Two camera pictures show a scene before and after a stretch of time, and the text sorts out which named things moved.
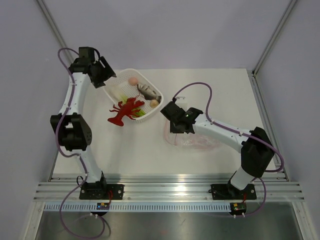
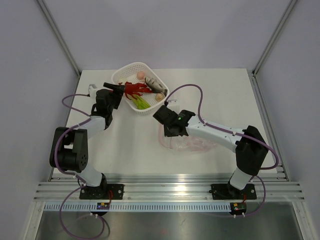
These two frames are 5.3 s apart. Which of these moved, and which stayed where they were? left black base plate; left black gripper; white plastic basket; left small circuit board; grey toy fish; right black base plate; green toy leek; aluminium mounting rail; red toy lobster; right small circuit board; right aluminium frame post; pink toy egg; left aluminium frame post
Moved: left black gripper; pink toy egg; green toy leek; grey toy fish; white plastic basket; red toy lobster
Stayed: left black base plate; left small circuit board; left aluminium frame post; right black base plate; aluminium mounting rail; right small circuit board; right aluminium frame post
